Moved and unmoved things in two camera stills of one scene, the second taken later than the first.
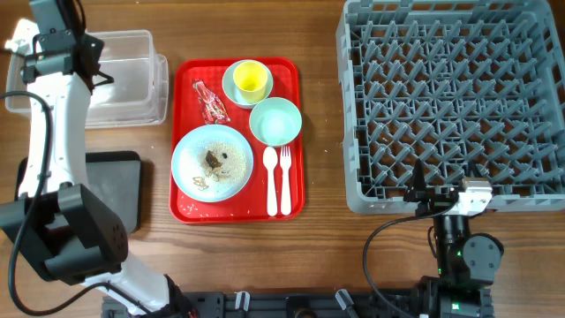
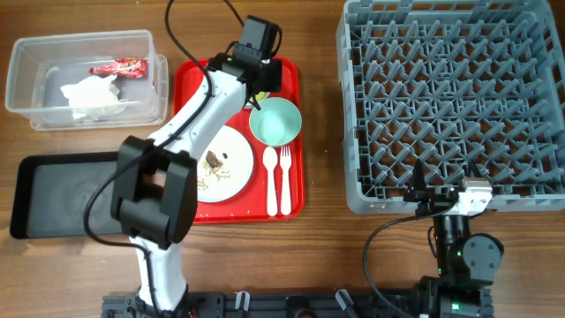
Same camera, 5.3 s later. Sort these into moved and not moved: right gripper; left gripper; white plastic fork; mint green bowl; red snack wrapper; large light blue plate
Moved: left gripper; red snack wrapper
Not moved: right gripper; white plastic fork; large light blue plate; mint green bowl
